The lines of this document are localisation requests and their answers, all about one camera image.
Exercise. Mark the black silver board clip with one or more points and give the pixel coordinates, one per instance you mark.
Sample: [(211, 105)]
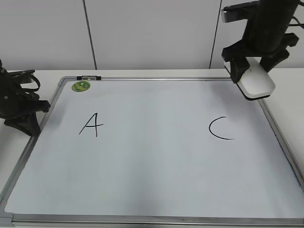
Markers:
[(88, 78)]

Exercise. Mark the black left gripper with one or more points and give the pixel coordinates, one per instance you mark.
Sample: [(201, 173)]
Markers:
[(19, 101)]

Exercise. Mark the white framed whiteboard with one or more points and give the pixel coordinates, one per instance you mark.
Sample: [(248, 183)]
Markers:
[(155, 152)]

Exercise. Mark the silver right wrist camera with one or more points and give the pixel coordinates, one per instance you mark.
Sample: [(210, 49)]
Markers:
[(239, 11)]

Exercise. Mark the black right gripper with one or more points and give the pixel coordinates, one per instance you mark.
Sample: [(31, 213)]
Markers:
[(263, 36)]

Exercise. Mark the white rectangular board eraser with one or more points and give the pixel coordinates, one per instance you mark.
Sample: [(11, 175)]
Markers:
[(255, 83)]

